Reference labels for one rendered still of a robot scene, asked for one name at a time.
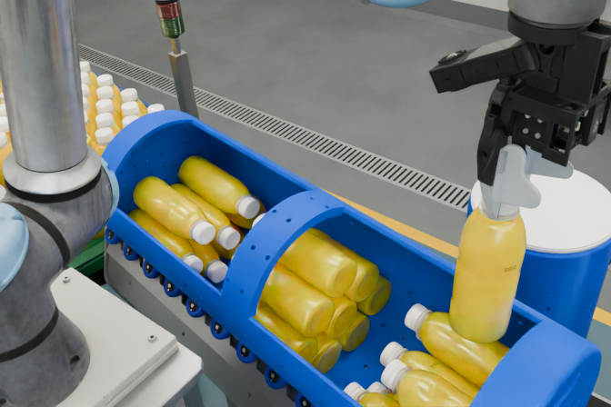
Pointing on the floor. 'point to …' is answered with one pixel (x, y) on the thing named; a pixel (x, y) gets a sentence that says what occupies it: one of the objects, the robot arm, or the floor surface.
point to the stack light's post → (179, 64)
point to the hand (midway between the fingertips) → (502, 194)
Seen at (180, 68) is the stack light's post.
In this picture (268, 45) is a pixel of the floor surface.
